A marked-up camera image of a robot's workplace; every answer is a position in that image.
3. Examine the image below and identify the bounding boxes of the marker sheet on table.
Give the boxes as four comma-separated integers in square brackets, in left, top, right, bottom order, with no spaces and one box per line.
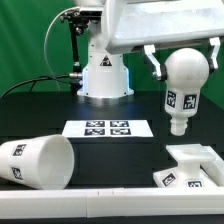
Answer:
[62,120,153,138]

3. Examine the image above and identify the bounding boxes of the white right rail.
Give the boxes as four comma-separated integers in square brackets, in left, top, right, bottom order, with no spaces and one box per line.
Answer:
[201,146,224,187]

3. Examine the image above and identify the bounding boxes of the white lamp base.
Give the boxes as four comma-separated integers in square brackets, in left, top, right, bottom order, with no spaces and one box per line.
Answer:
[153,144,216,188]

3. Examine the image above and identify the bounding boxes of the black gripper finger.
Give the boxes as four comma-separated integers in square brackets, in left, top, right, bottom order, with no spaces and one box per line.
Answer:
[143,45,167,81]
[207,37,221,72]

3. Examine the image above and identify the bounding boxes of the white front rail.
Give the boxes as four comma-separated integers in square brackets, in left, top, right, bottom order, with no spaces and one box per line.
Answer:
[0,187,224,219]

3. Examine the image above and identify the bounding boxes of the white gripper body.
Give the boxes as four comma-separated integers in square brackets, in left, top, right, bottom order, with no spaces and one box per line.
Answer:
[103,0,224,54]

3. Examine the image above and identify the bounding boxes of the white conical lamp shade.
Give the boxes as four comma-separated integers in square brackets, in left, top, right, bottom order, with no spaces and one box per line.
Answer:
[0,135,75,190]

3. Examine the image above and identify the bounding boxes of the black cable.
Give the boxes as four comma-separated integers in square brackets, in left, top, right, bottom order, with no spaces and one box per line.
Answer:
[0,74,83,100]

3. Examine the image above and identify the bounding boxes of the grey cable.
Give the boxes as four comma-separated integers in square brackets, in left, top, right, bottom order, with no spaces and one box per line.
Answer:
[43,9,73,91]

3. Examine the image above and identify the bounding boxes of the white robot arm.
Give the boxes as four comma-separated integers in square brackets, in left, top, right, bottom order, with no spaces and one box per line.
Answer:
[73,0,224,101]

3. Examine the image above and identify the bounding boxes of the black camera on stand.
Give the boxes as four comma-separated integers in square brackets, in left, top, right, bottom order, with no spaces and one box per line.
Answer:
[79,6,103,20]

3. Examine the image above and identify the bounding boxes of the white rail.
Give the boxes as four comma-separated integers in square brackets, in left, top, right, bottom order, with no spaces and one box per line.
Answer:
[0,187,224,219]
[201,146,224,187]

